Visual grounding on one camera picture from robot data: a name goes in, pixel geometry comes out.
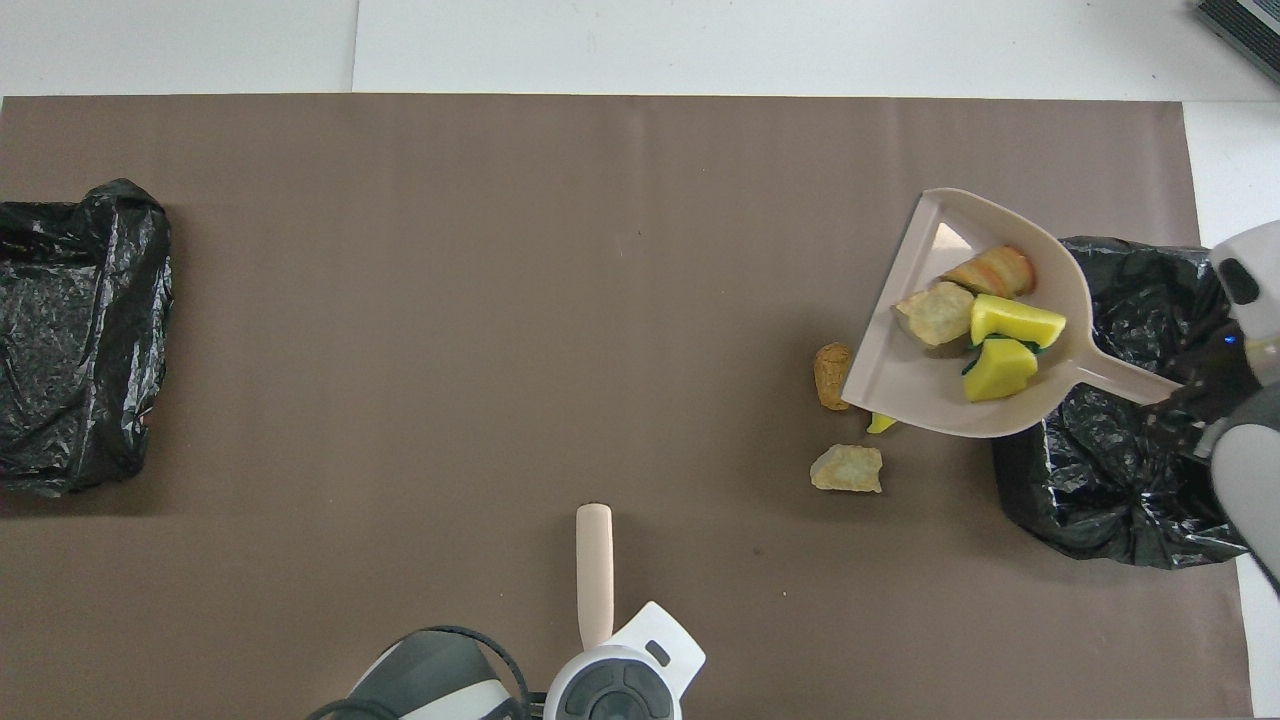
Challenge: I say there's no pale pink plastic dustpan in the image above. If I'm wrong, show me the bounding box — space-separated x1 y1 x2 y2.
840 187 1186 440

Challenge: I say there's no black bag lined bin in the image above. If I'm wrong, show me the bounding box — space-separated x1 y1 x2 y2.
990 236 1266 571
0 178 173 498

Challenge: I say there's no brown table mat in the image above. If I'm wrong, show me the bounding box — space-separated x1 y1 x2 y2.
0 95 1256 720

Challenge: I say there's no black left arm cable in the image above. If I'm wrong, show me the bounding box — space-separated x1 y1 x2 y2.
305 625 531 720

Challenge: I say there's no beige hand brush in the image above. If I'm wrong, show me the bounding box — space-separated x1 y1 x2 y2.
575 503 615 651

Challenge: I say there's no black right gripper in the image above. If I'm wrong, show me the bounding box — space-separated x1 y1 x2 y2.
1160 330 1267 451

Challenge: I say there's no dark grey ribbed device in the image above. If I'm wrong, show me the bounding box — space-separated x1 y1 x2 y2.
1195 0 1280 83

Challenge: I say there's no brown croquette shaped chunk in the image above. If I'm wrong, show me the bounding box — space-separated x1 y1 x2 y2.
813 342 854 412

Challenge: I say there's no beige stone chunk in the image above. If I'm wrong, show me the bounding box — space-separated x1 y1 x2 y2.
942 245 1037 299
809 444 885 495
891 281 977 350

